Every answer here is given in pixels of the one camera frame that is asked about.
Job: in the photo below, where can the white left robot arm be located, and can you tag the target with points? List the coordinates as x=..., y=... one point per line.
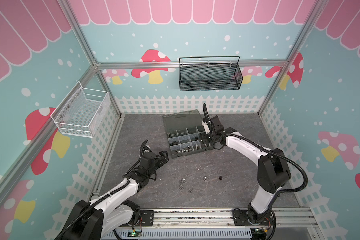
x=94, y=219

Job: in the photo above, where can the black wire mesh basket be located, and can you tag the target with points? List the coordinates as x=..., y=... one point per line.
x=215, y=73

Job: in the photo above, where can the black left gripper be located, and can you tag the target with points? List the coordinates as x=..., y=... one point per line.
x=161, y=163

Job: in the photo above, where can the green transparent compartment organizer box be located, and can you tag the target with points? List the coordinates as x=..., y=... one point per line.
x=186, y=134

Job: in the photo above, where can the white wire mesh basket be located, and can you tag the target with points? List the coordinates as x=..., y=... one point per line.
x=81, y=112

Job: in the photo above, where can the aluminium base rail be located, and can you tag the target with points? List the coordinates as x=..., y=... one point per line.
x=208, y=224

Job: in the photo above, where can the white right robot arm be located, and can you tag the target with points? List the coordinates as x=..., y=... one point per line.
x=272, y=170

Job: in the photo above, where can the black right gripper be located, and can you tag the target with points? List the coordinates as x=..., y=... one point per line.
x=209, y=135

